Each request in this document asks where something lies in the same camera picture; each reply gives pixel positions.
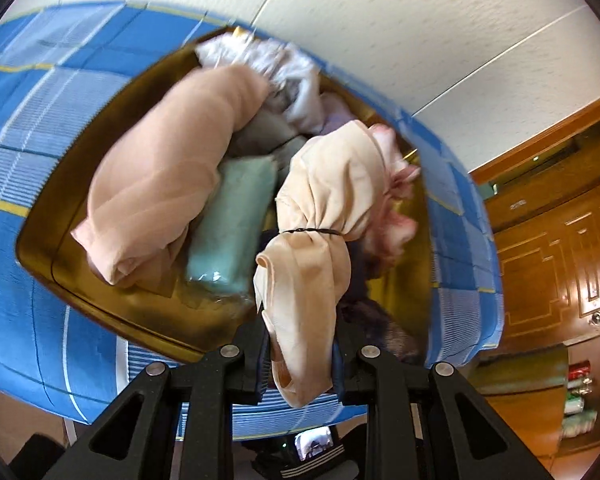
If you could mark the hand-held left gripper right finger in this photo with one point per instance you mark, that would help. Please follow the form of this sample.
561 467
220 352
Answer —
350 380

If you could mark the cream bundle with black band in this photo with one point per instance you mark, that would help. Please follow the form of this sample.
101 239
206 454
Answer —
320 185

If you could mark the lavender knit bundle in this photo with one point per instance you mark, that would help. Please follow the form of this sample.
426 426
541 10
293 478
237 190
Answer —
340 117

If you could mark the mint green cloth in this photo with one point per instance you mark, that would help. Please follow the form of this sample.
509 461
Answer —
230 210

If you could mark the peach cloth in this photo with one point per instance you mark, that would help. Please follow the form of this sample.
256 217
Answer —
170 160

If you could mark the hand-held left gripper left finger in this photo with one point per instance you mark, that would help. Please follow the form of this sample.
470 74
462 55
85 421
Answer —
252 375

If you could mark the pink printed cloth bundle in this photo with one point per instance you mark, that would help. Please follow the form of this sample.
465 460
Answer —
400 230

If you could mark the white knotted cloth bundle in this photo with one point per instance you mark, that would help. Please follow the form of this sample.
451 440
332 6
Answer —
300 85

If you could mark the wooden wardrobe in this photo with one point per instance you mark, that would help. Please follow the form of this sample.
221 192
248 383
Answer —
545 260

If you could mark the stacked colourful packets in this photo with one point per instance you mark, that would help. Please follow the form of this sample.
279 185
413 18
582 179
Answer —
577 400

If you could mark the blue plaid sheet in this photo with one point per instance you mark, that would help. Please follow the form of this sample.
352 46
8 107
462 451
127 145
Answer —
30 110

